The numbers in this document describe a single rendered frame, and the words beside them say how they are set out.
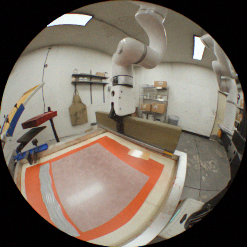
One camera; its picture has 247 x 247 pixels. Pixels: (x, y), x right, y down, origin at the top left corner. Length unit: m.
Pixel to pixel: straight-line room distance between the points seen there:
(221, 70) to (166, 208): 0.64
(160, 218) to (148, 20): 0.49
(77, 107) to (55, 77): 1.07
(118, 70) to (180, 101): 3.26
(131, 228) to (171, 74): 3.75
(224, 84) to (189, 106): 2.94
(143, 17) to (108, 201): 0.52
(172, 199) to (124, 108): 0.31
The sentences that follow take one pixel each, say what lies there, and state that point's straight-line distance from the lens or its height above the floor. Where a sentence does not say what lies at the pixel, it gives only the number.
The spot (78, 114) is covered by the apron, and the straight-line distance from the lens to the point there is 2.22.
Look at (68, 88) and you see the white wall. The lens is 2.23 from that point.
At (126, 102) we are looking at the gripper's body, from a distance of 0.24.
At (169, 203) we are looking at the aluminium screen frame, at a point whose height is 0.99.
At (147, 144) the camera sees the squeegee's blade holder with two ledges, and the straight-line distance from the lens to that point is 0.22.
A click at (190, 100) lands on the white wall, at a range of 3.46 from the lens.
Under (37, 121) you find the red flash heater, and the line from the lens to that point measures 1.11.
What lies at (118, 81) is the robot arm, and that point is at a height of 1.26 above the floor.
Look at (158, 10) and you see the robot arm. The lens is 0.31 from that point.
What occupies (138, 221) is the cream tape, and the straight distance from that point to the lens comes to 0.26.
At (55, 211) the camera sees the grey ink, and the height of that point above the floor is 0.96.
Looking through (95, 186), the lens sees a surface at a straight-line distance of 0.29.
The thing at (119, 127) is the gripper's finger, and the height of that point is 1.11.
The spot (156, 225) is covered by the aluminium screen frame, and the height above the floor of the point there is 0.99.
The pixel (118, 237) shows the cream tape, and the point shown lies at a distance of 0.27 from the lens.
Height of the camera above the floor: 1.21
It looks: 20 degrees down
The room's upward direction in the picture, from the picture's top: straight up
